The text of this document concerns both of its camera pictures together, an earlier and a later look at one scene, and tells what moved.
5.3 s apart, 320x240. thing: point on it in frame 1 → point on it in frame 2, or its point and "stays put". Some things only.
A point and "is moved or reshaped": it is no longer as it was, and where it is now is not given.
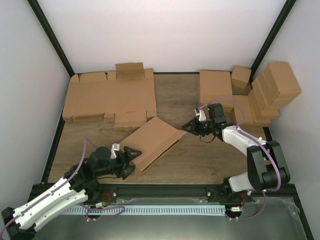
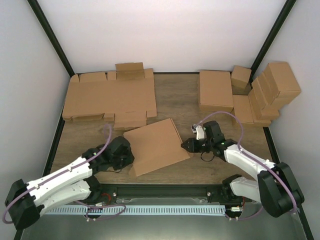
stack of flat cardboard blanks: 126,96 stays put
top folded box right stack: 281,84 stays put
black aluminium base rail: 176,192 stays put
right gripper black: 194,127 → 192,148
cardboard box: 242,108 stays put
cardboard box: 152,141 is moved or reshaped
